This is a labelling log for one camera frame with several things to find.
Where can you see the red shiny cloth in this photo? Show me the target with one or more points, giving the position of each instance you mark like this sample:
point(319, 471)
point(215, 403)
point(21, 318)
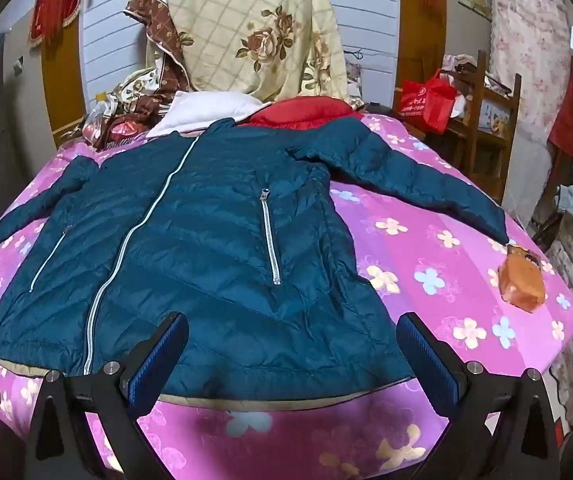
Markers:
point(124, 127)

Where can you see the red garment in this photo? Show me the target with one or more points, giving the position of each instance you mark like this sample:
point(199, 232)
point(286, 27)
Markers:
point(301, 110)

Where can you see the teal puffer jacket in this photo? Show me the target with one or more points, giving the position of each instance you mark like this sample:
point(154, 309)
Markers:
point(216, 235)

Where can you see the white folded cloth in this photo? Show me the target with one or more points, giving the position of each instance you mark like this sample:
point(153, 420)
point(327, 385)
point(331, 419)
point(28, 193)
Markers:
point(201, 110)

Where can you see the pink floral bed sheet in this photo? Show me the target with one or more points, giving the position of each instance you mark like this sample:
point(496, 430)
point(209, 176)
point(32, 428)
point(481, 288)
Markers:
point(441, 270)

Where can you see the red shopping bag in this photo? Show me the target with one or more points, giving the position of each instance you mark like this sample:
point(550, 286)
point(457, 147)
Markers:
point(431, 105)

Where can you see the clear plastic bottle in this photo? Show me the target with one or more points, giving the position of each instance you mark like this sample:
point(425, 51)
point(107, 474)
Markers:
point(97, 110)

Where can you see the wooden chair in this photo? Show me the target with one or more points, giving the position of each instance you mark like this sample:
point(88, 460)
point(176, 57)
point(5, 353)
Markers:
point(514, 125)

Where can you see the orange pouch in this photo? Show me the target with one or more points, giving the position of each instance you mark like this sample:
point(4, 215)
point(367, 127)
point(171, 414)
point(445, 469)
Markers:
point(521, 280)

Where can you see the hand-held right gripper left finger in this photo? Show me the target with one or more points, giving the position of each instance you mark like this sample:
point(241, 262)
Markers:
point(159, 360)

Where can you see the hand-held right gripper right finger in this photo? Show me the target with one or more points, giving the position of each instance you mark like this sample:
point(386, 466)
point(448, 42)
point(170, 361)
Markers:
point(426, 365)

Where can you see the brown floral quilt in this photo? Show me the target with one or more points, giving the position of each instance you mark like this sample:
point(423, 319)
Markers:
point(159, 20)

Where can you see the pink floral curtain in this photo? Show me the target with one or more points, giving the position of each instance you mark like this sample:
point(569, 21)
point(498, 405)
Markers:
point(526, 60)

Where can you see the cream floral quilt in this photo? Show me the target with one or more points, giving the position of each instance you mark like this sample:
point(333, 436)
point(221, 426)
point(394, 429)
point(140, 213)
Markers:
point(246, 10)

